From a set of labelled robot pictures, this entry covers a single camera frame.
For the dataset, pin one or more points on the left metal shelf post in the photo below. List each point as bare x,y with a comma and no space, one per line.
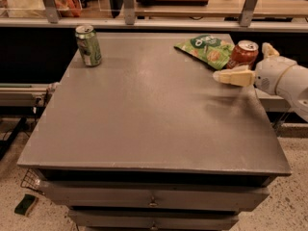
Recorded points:
51,11

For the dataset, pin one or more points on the metal shelf post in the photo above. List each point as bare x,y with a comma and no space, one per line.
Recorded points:
129,12
246,15
51,11

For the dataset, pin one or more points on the grey upper drawer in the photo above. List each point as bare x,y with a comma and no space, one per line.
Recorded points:
154,196

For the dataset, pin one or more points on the grey lower drawer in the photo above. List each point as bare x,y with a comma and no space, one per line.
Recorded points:
153,221

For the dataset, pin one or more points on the wire basket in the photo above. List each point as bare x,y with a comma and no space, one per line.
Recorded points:
30,181

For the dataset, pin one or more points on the grey drawer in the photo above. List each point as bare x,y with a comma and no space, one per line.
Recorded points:
154,196
153,221

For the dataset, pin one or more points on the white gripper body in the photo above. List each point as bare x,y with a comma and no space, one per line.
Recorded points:
270,72

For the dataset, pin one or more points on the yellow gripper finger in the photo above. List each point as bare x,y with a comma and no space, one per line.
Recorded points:
240,76
269,51

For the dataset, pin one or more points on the red coke can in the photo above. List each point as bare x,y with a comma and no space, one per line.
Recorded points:
245,52

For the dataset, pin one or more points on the green soda can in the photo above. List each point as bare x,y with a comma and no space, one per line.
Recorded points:
88,45

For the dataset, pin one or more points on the green rice chip bag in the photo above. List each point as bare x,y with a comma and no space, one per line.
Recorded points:
213,51

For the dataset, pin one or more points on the right metal shelf post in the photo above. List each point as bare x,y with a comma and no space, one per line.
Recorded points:
246,15

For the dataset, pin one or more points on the orange snack bag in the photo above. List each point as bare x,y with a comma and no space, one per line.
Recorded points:
68,8

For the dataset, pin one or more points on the green yellow sponge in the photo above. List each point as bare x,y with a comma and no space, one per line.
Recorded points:
25,206

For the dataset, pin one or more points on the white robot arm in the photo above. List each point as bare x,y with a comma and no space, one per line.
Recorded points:
293,87

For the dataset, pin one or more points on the middle metal shelf post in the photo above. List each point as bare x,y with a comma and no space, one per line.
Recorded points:
129,12

